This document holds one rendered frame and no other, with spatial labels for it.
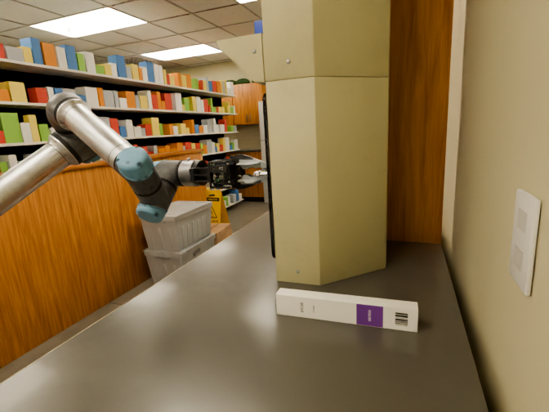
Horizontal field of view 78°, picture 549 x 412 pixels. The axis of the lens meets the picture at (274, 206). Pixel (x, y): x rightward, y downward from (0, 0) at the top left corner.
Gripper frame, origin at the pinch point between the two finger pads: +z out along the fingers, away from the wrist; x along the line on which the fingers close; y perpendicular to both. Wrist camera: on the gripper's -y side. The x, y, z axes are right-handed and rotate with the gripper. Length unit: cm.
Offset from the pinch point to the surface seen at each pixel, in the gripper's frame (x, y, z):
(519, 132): 8, 30, 48
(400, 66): 26.4, -26.1, 32.4
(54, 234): -50, -72, -190
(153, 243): -80, -144, -171
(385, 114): 12.7, -2.5, 29.6
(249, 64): 24.9, 10.9, 1.7
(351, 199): -6.2, 4.3, 22.7
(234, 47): 29.0, 10.9, -1.8
